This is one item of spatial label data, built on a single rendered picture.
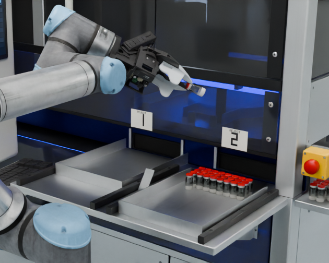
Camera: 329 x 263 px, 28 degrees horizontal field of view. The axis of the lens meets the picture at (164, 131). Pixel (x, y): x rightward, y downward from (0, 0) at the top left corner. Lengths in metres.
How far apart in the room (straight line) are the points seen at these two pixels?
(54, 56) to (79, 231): 0.38
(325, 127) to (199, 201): 0.46
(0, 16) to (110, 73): 1.01
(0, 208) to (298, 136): 0.85
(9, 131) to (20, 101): 1.21
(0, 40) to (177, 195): 0.85
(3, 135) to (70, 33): 0.97
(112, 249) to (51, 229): 1.01
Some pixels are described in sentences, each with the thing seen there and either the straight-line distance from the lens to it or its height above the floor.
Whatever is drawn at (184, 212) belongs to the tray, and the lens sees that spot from 1.74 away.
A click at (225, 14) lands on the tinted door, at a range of 1.88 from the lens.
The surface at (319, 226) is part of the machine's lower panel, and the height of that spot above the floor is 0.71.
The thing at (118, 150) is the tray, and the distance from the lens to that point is 2.24.
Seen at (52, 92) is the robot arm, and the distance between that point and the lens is 1.25.
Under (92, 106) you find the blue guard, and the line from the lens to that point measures 2.22.
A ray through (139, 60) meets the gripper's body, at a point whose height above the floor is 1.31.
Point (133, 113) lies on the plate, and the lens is 2.11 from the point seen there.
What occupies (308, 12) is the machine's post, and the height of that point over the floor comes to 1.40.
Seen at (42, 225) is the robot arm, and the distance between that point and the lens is 1.36.
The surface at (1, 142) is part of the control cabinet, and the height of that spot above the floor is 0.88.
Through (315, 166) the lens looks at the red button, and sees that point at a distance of 1.79.
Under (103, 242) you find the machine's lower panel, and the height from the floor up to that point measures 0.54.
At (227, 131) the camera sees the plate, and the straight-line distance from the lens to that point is 1.92.
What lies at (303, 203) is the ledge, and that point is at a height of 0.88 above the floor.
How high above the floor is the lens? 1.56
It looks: 16 degrees down
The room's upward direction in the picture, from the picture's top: 1 degrees clockwise
